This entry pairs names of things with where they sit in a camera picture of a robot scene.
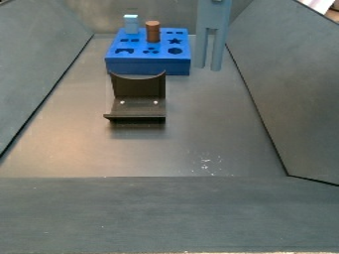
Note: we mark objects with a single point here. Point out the brown cylinder peg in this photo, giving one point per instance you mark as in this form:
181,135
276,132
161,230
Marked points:
152,31

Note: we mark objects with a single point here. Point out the blue foam shape board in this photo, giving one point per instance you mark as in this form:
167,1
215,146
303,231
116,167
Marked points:
132,56

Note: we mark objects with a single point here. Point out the light blue rectangular block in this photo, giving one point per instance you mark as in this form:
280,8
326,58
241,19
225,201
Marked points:
131,23

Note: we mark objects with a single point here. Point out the black curved fixture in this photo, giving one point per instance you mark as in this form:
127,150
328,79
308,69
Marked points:
139,97

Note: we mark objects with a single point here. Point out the light blue square-circle object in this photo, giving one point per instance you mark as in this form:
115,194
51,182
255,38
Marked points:
212,22

